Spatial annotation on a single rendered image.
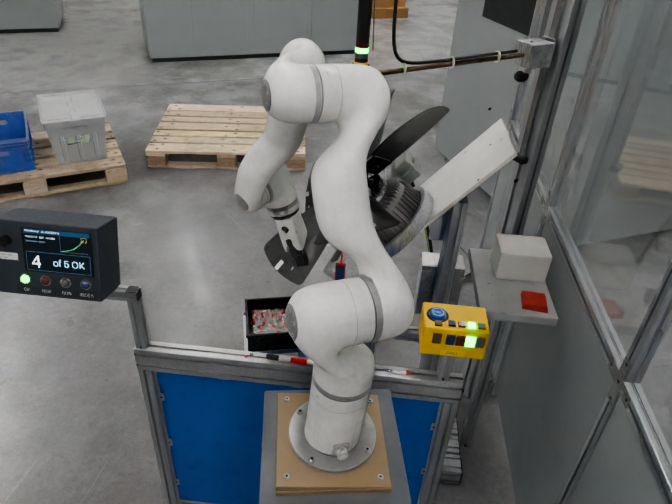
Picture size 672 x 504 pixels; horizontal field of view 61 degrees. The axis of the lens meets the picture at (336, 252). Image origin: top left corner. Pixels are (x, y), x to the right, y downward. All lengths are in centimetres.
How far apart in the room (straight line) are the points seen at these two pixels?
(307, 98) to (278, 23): 628
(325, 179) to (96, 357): 215
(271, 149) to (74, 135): 316
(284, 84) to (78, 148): 351
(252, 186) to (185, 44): 585
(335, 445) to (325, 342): 32
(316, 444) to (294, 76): 73
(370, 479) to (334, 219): 56
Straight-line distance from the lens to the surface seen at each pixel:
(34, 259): 154
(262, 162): 130
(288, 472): 124
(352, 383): 108
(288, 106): 97
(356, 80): 101
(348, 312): 96
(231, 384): 169
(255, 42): 724
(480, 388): 231
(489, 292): 192
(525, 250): 196
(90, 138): 439
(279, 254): 176
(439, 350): 146
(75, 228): 146
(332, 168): 97
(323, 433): 121
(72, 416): 274
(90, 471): 254
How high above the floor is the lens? 198
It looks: 34 degrees down
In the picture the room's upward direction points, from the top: 3 degrees clockwise
